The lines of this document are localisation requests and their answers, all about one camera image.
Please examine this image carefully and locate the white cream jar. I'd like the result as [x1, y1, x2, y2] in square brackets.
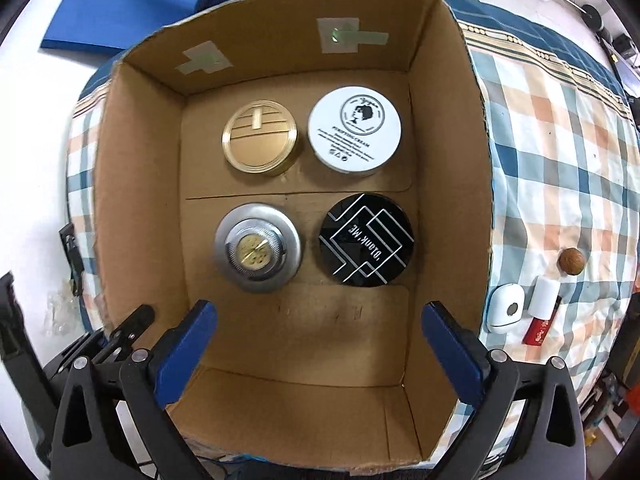
[307, 86, 402, 176]

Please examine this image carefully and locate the red lighter box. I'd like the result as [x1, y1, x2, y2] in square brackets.
[523, 296, 562, 347]

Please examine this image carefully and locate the black patterned round tin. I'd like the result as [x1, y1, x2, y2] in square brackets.
[318, 193, 416, 287]

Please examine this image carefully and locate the crumpled clear plastic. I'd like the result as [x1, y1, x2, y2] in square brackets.
[42, 281, 84, 337]

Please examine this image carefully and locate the blue foam mat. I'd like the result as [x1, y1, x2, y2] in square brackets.
[40, 0, 231, 55]

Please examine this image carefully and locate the white cylinder container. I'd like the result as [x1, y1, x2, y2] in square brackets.
[528, 276, 560, 321]

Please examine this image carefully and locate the brown walnut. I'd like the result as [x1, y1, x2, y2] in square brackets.
[558, 247, 587, 275]

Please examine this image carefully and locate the white rounded case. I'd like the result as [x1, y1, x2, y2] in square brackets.
[486, 284, 525, 334]

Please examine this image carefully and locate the silver round jar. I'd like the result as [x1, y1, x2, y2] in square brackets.
[214, 203, 303, 294]

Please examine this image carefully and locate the black strap buckle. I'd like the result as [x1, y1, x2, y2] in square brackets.
[58, 223, 85, 297]

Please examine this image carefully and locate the gold round tin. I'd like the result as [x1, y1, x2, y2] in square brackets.
[221, 100, 299, 176]

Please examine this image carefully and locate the plaid tablecloth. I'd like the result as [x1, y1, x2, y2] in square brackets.
[64, 0, 640, 461]

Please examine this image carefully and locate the brown cardboard box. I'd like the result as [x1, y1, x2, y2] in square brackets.
[93, 0, 492, 470]

